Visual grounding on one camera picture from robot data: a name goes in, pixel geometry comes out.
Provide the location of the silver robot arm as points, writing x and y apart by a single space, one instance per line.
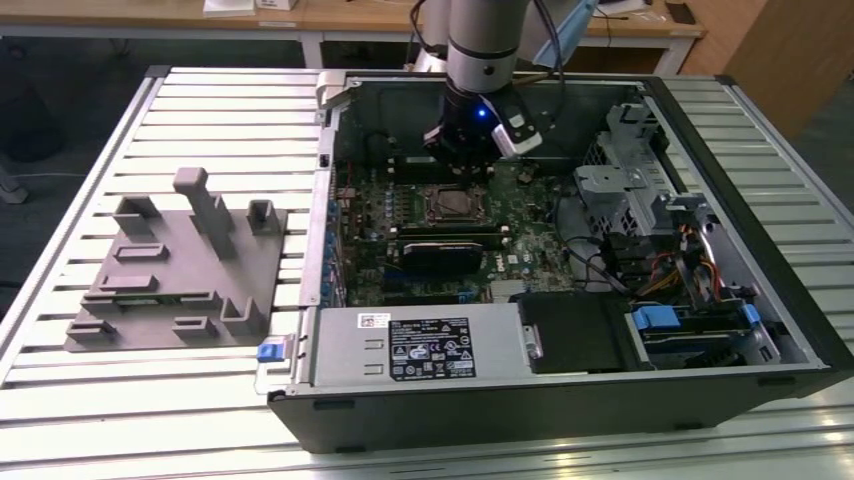
481 40

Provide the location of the RAM slot white clips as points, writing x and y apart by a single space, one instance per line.
410 172
454 232
410 160

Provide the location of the RAM slot black clips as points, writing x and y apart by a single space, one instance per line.
454 227
410 166
454 237

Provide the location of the silver coin battery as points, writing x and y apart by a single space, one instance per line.
527 175

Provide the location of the grey plastic case latch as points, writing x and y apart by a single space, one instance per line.
330 87

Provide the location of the grey perforated drive cage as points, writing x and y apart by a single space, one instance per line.
603 182

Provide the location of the black graphics card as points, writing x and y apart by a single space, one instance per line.
441 257

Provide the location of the green motherboard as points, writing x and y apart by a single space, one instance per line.
541 250

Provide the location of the silver chipset heatsink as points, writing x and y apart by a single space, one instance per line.
509 291

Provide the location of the wooden desk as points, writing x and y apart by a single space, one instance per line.
287 21

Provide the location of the small white box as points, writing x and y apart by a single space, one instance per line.
276 4

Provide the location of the black phone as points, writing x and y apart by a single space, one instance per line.
681 12

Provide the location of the white paper stack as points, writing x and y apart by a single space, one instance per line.
227 7

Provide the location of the black plastic cover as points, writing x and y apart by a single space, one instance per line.
574 335

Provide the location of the grey metal disk bay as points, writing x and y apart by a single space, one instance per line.
727 260

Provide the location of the blue disk carrier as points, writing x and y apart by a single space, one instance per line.
657 320

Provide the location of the grey power supply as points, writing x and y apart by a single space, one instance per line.
347 350

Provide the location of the grey parts rack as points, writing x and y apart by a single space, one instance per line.
167 235

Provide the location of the wooden cabinet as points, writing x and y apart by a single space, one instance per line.
787 60

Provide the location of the blue plastic latch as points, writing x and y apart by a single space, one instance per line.
270 350

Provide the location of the green RAM stick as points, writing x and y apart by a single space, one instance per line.
172 300

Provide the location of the black open PC case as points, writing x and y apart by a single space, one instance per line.
467 415

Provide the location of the grey stand foot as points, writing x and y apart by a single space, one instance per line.
12 192

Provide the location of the small wrist camera box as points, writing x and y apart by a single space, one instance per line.
434 140

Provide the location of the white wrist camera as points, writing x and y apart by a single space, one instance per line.
521 140

